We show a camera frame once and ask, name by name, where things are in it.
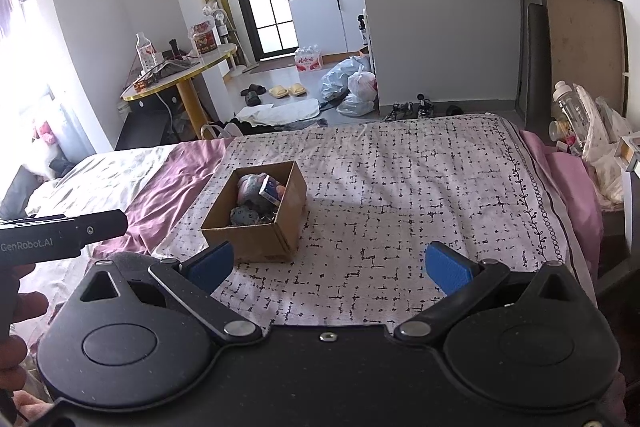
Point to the white standing fan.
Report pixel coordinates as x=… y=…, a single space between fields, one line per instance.
x=225 y=32

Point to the black low cabinet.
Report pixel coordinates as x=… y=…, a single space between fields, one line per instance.
x=145 y=127

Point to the brown wooden board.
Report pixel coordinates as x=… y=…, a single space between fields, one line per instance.
x=585 y=47

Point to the person's left hand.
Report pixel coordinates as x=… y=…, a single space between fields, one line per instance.
x=30 y=308

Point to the grey plastic bag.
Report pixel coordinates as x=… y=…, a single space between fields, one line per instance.
x=337 y=79

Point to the pink grey soft cloth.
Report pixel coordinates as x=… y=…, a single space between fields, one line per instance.
x=250 y=189

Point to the pale plastic bag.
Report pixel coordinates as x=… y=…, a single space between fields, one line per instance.
x=356 y=106

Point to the white floor towel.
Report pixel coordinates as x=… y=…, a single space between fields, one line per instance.
x=280 y=111

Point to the pink bed sheet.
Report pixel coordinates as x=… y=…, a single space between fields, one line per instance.
x=170 y=187

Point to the round gold-edged table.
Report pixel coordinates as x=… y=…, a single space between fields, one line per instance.
x=185 y=72

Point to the clear water bottle red label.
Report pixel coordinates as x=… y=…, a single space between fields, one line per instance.
x=146 y=54

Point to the dark clothes on floor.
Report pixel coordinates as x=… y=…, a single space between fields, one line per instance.
x=260 y=127

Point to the small black table item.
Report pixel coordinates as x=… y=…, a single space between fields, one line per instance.
x=173 y=48

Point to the black spray bottle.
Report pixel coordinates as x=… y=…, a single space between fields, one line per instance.
x=363 y=29

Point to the dark upright board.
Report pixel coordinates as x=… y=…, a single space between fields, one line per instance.
x=535 y=62

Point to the clear drinking bottle white cap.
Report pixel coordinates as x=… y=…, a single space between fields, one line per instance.
x=570 y=112

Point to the pair of dark shoes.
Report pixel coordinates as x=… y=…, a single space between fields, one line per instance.
x=412 y=108

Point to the pack of water bottles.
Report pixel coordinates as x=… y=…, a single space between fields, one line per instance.
x=307 y=58

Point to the brown cardboard box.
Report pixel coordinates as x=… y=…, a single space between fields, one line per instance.
x=260 y=242

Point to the grey knitted cloth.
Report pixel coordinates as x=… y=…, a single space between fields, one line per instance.
x=244 y=216

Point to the white plastic bag red print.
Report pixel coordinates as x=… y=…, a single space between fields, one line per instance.
x=362 y=84

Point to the red snack jar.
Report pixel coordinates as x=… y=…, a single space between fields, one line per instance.
x=202 y=38

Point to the white quilt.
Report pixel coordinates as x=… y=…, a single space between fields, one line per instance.
x=100 y=177

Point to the blue tissue packet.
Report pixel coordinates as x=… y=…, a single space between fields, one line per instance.
x=271 y=192

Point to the white kitchen cabinet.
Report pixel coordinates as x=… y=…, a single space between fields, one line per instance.
x=325 y=19

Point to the pink plush toy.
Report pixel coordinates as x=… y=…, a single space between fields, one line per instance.
x=45 y=132

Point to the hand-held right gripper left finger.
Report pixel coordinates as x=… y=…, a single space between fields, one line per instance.
x=212 y=263

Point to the black-patterned white bedspread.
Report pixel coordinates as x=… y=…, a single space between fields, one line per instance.
x=400 y=207

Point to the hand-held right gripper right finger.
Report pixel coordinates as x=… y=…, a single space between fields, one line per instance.
x=447 y=264

